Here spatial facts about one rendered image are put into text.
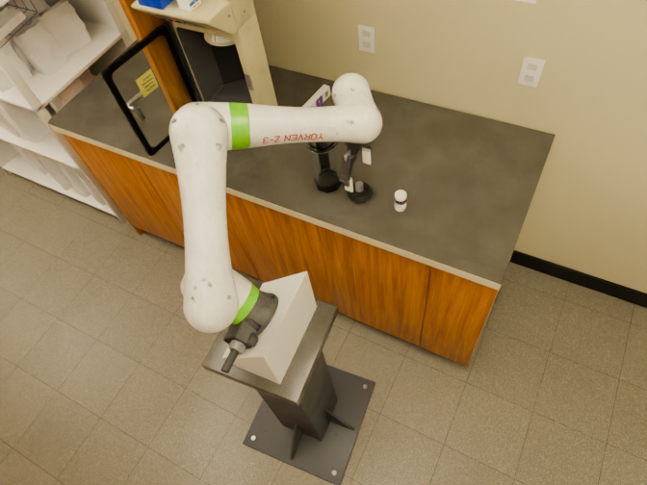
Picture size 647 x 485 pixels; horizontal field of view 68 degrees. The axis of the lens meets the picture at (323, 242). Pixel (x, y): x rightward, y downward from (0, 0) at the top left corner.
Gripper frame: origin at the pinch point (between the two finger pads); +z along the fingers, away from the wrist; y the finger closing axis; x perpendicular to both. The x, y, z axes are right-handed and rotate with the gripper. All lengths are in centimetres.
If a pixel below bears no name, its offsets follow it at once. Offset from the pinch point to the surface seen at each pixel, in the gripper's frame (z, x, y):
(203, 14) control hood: -46, -52, -4
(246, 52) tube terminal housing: -27, -49, -14
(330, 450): 104, 15, 70
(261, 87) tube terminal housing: -10, -49, -17
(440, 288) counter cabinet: 33, 37, 11
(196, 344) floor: 105, -72, 58
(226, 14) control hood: -44, -48, -10
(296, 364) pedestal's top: 12, 11, 65
